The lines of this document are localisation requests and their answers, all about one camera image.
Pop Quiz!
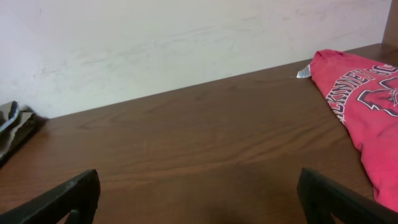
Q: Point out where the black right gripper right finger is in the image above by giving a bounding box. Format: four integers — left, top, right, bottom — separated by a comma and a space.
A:
297, 167, 397, 224

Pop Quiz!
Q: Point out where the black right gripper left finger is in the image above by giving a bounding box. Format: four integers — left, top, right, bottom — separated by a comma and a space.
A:
1, 169, 101, 224

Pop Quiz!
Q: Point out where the khaki folded garment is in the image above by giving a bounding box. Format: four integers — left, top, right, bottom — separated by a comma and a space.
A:
1, 101, 47, 167

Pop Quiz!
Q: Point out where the red soccer t-shirt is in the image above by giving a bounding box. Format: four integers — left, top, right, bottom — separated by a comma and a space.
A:
297, 49, 397, 211

